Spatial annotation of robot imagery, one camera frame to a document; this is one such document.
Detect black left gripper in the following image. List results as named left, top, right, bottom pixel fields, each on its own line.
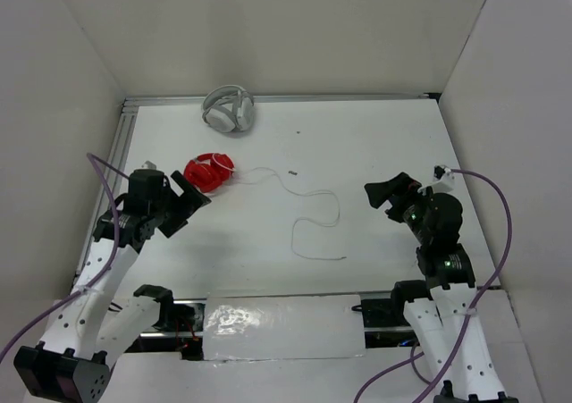
left=149, top=170, right=210, bottom=238

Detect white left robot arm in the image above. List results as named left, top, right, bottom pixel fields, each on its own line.
left=13, top=169, right=210, bottom=402

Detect white headphone cable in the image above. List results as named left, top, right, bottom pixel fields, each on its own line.
left=214, top=152, right=349, bottom=261

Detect aluminium frame rail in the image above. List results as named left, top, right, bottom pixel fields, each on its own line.
left=123, top=92, right=442, bottom=108

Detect red headphones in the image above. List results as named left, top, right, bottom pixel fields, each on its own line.
left=183, top=153, right=234, bottom=194

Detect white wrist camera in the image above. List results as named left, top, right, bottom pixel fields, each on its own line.
left=430, top=165, right=455, bottom=193
left=141, top=161, right=157, bottom=170

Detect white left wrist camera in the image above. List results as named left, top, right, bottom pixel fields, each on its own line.
left=141, top=161, right=157, bottom=170

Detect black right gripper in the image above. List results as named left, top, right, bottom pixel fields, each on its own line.
left=364, top=171, right=433, bottom=243

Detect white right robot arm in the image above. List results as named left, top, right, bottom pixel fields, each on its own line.
left=364, top=166, right=513, bottom=402

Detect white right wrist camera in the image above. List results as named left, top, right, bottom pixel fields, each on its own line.
left=430, top=165, right=455, bottom=193

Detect white grey headphones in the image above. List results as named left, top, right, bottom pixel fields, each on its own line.
left=201, top=85, right=255, bottom=133

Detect white taped cover panel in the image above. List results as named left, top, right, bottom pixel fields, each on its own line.
left=202, top=295, right=366, bottom=361

